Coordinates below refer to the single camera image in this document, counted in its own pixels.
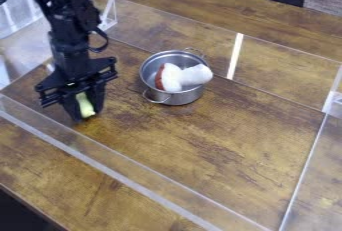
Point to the white mushroom toy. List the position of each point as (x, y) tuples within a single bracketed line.
[(171, 78)]

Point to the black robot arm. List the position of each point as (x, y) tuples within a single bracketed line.
[(74, 20)]

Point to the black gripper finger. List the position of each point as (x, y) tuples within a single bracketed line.
[(97, 95), (73, 108)]

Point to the small metal pot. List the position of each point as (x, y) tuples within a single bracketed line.
[(184, 58)]

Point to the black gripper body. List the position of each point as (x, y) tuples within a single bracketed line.
[(75, 71)]

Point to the clear acrylic barrier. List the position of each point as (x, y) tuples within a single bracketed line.
[(314, 208)]

